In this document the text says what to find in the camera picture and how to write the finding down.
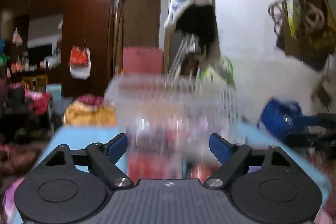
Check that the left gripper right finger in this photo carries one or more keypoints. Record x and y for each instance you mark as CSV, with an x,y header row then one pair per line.
x,y
233,159

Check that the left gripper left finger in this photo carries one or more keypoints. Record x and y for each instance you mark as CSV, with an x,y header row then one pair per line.
x,y
103,159

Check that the red tissue pack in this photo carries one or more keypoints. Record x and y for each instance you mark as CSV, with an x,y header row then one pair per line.
x,y
153,157

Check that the blue shopping bag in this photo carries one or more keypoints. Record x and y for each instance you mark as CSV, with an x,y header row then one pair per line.
x,y
277,116

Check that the yellow blanket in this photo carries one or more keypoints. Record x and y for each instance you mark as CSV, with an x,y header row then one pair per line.
x,y
80,114

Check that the clear plastic perforated basket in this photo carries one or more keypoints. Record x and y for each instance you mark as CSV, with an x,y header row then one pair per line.
x,y
174,116

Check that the green and white tote bag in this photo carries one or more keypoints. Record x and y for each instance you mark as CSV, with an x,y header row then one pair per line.
x,y
218,71

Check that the orange and white hanging bag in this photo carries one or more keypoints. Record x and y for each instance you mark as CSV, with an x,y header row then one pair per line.
x,y
80,63

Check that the pink foam mat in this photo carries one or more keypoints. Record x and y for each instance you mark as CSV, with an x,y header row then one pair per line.
x,y
142,60

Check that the dark red wooden wardrobe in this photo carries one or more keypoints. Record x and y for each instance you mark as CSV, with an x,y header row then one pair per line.
x,y
86,23

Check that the hanging brown bag with cords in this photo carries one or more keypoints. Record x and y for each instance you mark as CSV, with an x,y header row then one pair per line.
x,y
305,30

